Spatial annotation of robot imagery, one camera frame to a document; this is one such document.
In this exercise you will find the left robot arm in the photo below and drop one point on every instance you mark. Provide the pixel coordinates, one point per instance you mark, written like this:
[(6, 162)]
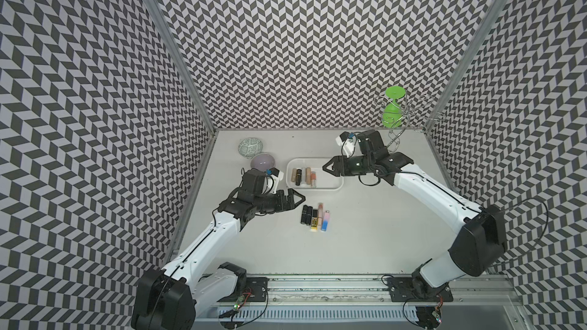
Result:
[(173, 297)]

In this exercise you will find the chrome wire stand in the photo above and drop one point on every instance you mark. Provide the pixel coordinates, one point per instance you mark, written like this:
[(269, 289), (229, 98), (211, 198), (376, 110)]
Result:
[(408, 123)]

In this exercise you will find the black and gold square lipstick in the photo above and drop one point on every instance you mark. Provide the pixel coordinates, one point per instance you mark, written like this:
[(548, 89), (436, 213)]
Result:
[(314, 220)]

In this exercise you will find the pink blue gradient lipstick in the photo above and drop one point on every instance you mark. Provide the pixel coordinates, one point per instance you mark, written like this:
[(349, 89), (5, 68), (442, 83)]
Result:
[(325, 221)]

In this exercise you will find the pink lip gloss tube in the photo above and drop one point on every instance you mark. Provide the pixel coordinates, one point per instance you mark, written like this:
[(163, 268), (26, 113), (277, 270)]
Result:
[(320, 216)]

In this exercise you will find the white plastic storage box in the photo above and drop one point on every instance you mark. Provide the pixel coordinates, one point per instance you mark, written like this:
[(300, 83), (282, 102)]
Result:
[(324, 181)]

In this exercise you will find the gold lipstick tube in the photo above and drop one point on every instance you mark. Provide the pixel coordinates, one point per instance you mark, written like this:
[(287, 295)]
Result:
[(293, 175)]

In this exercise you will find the aluminium front rail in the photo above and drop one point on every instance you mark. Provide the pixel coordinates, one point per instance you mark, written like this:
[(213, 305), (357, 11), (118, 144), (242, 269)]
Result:
[(345, 301)]

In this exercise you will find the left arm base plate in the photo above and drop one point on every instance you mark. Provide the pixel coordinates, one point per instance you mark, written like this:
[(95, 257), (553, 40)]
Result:
[(254, 288)]

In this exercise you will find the green patterned bowl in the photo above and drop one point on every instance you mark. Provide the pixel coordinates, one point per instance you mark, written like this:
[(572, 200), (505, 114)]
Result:
[(250, 147)]

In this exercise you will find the black lipstick with text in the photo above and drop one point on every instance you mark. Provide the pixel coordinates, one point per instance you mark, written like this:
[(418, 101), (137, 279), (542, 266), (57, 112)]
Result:
[(304, 215)]

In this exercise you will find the plain black lipstick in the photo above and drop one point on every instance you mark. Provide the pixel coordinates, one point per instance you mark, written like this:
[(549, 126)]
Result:
[(309, 216)]

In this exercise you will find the green plastic cup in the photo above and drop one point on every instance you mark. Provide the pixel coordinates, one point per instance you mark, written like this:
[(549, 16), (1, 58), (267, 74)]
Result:
[(392, 116)]

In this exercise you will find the beige matte lipstick tube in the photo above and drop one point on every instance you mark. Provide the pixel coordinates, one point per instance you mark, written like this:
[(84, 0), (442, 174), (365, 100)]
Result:
[(308, 174)]

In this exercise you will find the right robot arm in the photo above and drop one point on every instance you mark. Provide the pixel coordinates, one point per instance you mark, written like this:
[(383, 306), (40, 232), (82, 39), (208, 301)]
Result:
[(480, 231)]

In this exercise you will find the black lipstick gold band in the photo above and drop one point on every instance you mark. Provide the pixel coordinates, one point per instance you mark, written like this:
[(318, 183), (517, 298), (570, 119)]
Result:
[(298, 178)]

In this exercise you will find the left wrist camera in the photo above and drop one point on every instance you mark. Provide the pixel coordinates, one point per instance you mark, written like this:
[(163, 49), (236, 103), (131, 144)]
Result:
[(261, 182)]

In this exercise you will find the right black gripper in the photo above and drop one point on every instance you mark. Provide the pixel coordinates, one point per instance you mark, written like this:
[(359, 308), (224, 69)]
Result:
[(339, 161)]

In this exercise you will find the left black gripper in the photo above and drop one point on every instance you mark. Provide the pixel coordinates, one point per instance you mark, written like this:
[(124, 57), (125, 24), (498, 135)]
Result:
[(288, 203)]

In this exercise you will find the silver lipstick tube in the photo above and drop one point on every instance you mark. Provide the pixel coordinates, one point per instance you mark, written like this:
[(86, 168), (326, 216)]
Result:
[(303, 177)]

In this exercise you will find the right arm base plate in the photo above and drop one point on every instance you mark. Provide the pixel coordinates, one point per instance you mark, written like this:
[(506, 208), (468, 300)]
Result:
[(404, 289)]

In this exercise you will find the clear coral lipstick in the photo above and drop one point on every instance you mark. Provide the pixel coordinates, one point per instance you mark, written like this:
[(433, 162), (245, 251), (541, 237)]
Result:
[(313, 179)]

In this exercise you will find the purple ceramic bowl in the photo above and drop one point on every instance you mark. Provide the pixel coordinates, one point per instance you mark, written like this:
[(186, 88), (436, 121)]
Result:
[(263, 162)]

